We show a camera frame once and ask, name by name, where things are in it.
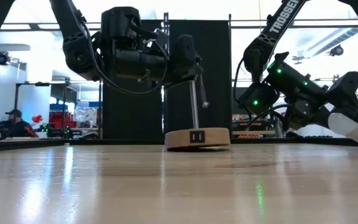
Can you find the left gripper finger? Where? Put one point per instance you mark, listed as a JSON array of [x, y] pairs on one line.
[[185, 59]]

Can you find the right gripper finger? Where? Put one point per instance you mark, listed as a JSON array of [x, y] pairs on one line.
[[346, 93]]

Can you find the white lightbulb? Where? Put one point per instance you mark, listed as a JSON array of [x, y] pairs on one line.
[[350, 130]]

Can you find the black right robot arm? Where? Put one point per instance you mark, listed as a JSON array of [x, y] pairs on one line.
[[278, 21]]

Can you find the black partition panel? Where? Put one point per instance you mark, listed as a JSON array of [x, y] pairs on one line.
[[129, 115], [216, 77]]

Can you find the red heart-shaped object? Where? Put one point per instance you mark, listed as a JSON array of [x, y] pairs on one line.
[[37, 119]]

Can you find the person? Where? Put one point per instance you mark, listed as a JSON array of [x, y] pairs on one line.
[[15, 126]]

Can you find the black ceiling camera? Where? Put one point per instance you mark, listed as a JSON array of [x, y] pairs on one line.
[[2, 58], [337, 50]]

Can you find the black aluminium table frame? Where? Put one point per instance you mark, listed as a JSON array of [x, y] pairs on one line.
[[104, 142]]

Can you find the black standing desk frame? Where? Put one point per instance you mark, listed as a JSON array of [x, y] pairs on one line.
[[16, 109]]

